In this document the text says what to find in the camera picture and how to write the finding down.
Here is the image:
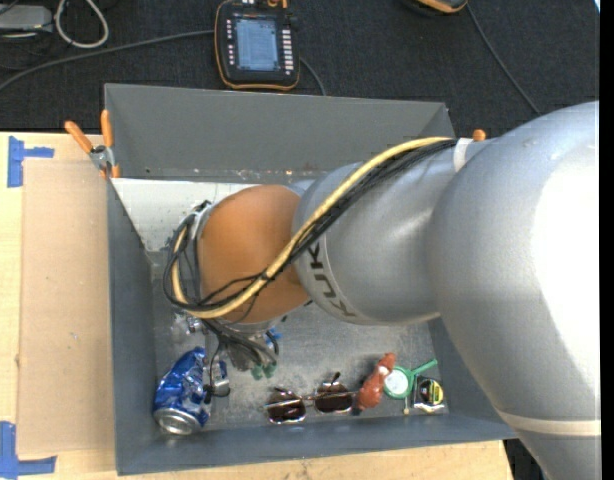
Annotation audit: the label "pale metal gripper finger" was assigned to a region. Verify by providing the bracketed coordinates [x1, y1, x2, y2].
[202, 360, 232, 399]
[169, 311, 205, 345]

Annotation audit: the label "crushed blue drink can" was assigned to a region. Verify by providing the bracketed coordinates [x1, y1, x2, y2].
[153, 346, 214, 437]

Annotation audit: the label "brown cardboard board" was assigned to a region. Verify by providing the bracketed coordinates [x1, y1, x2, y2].
[15, 159, 117, 457]

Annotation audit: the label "grey metal bin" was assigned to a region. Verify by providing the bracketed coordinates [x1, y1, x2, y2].
[102, 82, 519, 477]

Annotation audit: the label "green round magnifier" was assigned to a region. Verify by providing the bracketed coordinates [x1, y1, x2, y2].
[382, 358, 439, 401]

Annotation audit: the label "dark sunglasses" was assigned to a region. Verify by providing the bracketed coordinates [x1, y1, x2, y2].
[262, 371, 361, 426]

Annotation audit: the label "black and yellow tape measure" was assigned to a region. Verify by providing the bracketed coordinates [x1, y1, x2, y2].
[411, 376, 446, 414]

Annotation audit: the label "red-brown toy figure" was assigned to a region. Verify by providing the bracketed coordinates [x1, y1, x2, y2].
[355, 352, 398, 412]

